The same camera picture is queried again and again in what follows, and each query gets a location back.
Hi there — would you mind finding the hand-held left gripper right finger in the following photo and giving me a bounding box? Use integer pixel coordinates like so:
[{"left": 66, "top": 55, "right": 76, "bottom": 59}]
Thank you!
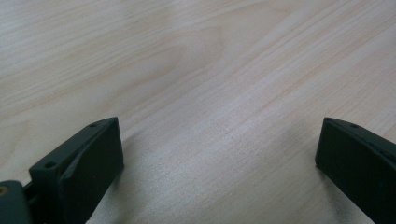
[{"left": 315, "top": 117, "right": 396, "bottom": 224}]

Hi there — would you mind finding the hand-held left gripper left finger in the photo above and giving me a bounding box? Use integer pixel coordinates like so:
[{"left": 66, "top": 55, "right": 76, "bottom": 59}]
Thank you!
[{"left": 28, "top": 117, "right": 125, "bottom": 224}]

